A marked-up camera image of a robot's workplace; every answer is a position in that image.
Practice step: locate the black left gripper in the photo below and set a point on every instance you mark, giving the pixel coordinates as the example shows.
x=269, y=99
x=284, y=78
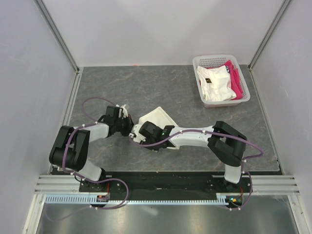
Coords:
x=130, y=126

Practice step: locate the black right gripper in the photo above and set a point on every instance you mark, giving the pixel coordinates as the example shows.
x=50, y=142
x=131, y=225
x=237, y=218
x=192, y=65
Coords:
x=154, y=148

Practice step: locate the cream cloth napkin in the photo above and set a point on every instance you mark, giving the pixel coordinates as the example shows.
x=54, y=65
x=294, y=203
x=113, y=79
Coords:
x=160, y=118

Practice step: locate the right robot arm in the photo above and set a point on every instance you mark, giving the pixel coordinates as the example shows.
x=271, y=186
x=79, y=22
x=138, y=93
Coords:
x=227, y=143

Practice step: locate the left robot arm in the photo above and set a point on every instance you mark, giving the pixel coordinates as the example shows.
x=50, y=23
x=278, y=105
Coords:
x=70, y=149

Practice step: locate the white folded cloth in basket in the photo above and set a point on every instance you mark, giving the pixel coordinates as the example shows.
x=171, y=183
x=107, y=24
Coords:
x=215, y=83

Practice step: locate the white plastic basket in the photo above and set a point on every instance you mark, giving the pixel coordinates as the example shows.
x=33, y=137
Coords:
x=214, y=61

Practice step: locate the pink cloth in basket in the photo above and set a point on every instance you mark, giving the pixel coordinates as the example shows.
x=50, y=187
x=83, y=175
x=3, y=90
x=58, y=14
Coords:
x=234, y=80

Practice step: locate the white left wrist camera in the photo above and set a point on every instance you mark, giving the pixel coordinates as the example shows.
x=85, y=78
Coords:
x=123, y=111

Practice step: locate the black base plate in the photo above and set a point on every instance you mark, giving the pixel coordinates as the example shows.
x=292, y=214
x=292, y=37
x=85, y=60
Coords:
x=167, y=185

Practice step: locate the left aluminium frame post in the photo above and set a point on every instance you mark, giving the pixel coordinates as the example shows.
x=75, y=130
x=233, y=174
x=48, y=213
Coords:
x=56, y=33

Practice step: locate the aluminium frame post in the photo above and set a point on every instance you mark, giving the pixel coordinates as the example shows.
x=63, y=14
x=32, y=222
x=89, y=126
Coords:
x=56, y=33
x=270, y=31

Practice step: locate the light blue cable duct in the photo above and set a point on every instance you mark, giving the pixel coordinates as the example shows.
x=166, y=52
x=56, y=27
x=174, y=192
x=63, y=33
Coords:
x=103, y=199

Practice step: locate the right aluminium frame post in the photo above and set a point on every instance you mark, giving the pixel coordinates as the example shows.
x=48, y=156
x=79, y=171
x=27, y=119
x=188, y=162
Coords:
x=270, y=31

